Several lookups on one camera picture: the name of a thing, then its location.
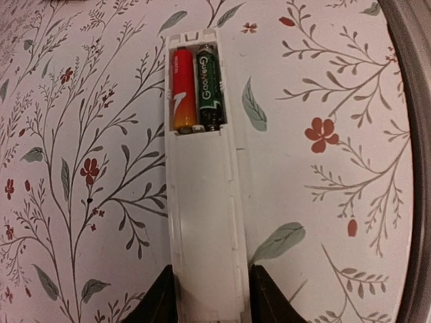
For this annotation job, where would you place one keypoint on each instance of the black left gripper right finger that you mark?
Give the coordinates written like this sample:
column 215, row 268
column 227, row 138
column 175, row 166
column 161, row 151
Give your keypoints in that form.
column 268, row 303

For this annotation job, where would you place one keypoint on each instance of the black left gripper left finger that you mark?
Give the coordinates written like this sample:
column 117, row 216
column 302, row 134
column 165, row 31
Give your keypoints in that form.
column 158, row 305

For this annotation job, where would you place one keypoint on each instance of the red green battery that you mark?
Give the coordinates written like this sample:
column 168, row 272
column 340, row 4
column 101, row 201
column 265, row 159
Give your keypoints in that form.
column 183, row 91

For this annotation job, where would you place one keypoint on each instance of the floral patterned table mat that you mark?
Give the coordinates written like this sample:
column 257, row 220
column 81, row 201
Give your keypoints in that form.
column 318, row 91

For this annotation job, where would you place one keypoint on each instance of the aluminium front frame rail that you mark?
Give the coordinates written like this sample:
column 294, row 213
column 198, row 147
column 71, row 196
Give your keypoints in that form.
column 409, row 28

